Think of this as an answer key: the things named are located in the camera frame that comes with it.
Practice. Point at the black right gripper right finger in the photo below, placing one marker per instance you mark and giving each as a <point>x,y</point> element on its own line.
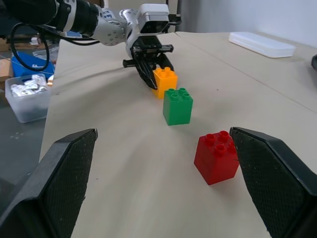
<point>272,178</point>

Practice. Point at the blue box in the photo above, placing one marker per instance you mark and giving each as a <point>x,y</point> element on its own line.
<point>27,63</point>

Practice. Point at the yellow studded toy cube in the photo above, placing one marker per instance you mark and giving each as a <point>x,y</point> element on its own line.
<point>166,83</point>

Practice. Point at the beige table cover sheet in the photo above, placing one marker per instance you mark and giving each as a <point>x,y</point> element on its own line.
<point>123,119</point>

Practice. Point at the dark rounded object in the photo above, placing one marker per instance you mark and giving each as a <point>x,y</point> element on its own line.
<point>314,63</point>

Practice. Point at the green studded toy cube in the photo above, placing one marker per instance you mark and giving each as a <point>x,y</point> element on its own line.
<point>177,111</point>

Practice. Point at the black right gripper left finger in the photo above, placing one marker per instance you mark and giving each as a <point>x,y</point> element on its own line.
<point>57,178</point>

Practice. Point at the clear flat plastic lid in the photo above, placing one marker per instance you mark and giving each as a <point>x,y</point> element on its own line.
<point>262,44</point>

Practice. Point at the translucent plastic storage bin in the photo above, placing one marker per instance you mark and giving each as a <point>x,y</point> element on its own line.
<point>27,106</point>

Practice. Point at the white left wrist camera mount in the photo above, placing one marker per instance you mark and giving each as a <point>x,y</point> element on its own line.
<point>151,11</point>

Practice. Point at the red studded toy cube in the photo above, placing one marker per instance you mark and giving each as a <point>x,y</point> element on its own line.
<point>213,166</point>

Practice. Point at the brown cardboard box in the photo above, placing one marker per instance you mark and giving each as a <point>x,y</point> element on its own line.
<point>5,70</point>

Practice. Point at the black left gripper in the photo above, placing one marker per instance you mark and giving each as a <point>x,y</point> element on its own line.
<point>148,48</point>

